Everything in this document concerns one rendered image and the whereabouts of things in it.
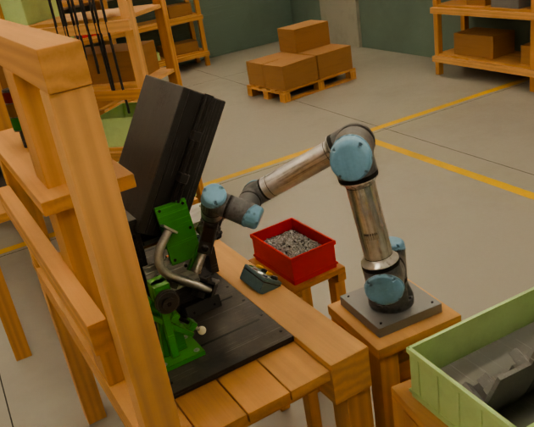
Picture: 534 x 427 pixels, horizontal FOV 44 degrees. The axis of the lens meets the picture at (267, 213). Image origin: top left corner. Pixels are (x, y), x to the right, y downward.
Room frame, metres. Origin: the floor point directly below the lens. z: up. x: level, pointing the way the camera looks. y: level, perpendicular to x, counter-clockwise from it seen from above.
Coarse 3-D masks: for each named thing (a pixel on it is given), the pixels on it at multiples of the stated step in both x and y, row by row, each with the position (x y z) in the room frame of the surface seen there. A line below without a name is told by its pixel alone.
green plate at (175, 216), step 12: (168, 204) 2.07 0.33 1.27; (180, 204) 2.08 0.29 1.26; (156, 216) 2.04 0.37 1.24; (168, 216) 2.05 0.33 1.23; (180, 216) 2.07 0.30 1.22; (180, 228) 2.05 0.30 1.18; (192, 228) 2.07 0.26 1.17; (180, 240) 2.04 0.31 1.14; (192, 240) 2.06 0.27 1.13; (168, 252) 2.01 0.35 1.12; (180, 252) 2.02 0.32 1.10; (192, 252) 2.04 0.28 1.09
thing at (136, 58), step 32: (0, 0) 4.99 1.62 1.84; (32, 0) 5.02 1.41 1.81; (128, 0) 4.54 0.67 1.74; (160, 0) 4.91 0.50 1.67; (64, 32) 4.70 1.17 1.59; (96, 32) 4.59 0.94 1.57; (128, 32) 4.53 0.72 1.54; (160, 32) 4.93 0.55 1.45; (96, 64) 4.62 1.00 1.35; (128, 64) 4.67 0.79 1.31; (96, 96) 4.65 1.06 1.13; (128, 96) 4.53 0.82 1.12; (128, 128) 4.65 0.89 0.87
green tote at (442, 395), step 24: (480, 312) 1.60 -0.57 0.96; (504, 312) 1.63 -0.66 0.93; (528, 312) 1.67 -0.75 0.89; (432, 336) 1.52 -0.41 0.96; (456, 336) 1.55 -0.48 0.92; (480, 336) 1.59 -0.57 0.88; (432, 360) 1.52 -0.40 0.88; (432, 384) 1.40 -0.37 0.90; (456, 384) 1.31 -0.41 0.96; (432, 408) 1.40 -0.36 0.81; (456, 408) 1.32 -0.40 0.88; (480, 408) 1.23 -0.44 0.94
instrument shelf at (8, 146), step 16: (0, 144) 2.18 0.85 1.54; (16, 144) 2.15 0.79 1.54; (16, 160) 1.96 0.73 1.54; (112, 160) 1.80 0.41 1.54; (16, 176) 1.84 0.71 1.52; (32, 176) 1.77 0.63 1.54; (128, 176) 1.65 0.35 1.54; (32, 192) 1.64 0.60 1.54; (48, 192) 1.61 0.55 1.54; (64, 192) 1.59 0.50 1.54; (48, 208) 1.55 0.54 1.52; (64, 208) 1.57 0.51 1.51
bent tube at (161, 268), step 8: (168, 232) 2.00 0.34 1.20; (176, 232) 2.01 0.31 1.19; (160, 240) 1.99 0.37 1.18; (168, 240) 2.00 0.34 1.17; (160, 248) 1.97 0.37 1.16; (160, 256) 1.96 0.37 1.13; (160, 264) 1.95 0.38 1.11; (160, 272) 1.95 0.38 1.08; (168, 272) 1.95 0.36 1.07; (176, 280) 1.95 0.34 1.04; (184, 280) 1.96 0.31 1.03; (192, 280) 1.98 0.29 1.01; (192, 288) 1.97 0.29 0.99; (200, 288) 1.97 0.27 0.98; (208, 288) 1.98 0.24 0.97
